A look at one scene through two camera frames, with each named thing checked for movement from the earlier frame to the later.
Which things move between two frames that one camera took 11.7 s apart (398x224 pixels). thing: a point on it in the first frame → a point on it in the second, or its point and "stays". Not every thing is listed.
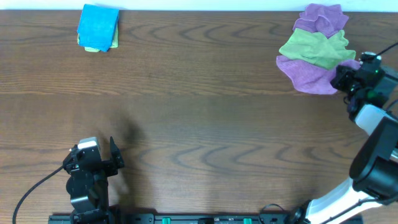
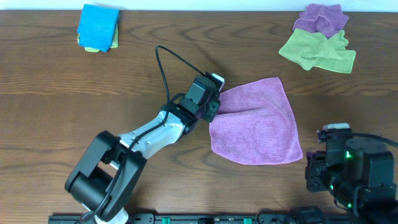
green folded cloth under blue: (114, 43) stays
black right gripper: (342, 78) → (313, 175)
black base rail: (176, 218) stays
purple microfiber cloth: (310, 78) → (255, 125)
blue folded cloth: (97, 26) stays
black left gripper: (101, 166) → (213, 106)
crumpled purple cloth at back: (326, 19) stays
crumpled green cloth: (324, 52) stays
